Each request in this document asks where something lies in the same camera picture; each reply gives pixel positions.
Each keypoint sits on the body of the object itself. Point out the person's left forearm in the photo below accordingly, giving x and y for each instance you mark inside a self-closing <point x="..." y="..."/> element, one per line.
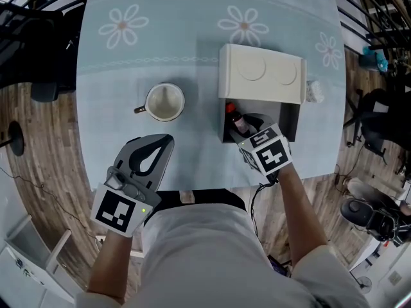
<point x="109" y="265"/>

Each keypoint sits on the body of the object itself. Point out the white shelf unit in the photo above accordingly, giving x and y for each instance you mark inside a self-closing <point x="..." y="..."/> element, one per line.
<point x="25" y="261"/>

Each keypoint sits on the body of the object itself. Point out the person's right forearm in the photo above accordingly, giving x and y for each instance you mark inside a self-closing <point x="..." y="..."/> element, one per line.
<point x="300" y="217"/>

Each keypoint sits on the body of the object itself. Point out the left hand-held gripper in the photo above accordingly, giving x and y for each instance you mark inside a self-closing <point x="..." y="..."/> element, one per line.
<point x="112" y="210"/>

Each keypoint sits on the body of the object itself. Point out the person's white shirt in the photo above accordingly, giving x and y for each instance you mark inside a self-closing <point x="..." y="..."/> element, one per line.
<point x="205" y="261"/>

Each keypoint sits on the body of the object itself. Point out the person's black trousers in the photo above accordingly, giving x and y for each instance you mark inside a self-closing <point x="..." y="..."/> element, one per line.
<point x="212" y="197"/>

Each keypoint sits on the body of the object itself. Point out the white box with lid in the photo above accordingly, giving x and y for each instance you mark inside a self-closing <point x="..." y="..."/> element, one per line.
<point x="257" y="72"/>

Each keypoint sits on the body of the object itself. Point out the black office chair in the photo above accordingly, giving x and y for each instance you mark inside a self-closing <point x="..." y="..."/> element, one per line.
<point x="382" y="120"/>
<point x="29" y="53"/>

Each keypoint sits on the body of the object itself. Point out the black metal railing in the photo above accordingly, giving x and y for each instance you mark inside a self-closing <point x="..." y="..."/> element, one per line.
<point x="369" y="11"/>

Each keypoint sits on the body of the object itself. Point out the small red-capped bottle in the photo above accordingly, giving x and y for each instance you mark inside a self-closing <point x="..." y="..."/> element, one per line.
<point x="237" y="120"/>

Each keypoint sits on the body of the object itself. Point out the round black stand base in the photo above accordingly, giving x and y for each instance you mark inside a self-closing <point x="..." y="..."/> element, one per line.
<point x="16" y="139"/>

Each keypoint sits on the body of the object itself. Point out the light blue floral tablecloth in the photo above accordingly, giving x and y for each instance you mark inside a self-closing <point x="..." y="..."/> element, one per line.
<point x="167" y="56"/>

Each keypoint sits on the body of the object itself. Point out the small floor fan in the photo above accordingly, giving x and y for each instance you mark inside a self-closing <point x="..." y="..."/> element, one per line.
<point x="364" y="284"/>

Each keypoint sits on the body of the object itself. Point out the teal plush toy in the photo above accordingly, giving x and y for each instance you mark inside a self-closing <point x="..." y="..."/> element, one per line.
<point x="375" y="59"/>

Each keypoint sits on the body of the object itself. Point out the black wheeled device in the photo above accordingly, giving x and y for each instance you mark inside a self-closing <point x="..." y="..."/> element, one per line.
<point x="375" y="218"/>

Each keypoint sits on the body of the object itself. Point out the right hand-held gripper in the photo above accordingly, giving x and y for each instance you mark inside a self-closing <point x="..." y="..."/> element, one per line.
<point x="273" y="157"/>

